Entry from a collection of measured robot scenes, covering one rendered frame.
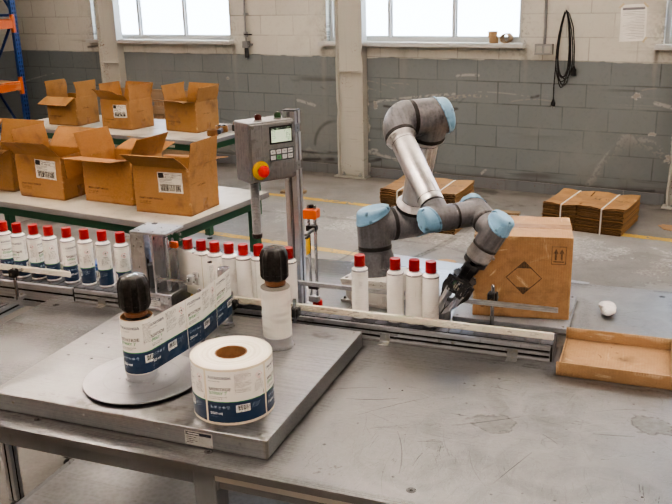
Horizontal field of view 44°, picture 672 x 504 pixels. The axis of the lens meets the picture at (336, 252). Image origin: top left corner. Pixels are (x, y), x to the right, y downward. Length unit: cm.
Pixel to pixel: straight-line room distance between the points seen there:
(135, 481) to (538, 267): 158
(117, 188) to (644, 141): 469
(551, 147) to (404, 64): 163
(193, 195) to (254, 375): 237
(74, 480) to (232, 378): 133
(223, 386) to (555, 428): 81
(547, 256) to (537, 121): 525
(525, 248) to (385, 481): 103
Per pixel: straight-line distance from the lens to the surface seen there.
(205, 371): 200
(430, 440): 205
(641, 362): 253
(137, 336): 221
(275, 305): 235
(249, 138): 261
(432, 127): 264
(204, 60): 955
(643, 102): 763
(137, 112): 720
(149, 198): 440
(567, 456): 204
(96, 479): 319
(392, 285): 252
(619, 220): 667
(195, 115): 681
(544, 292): 269
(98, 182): 472
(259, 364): 200
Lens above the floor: 187
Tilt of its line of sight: 18 degrees down
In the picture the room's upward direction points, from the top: 2 degrees counter-clockwise
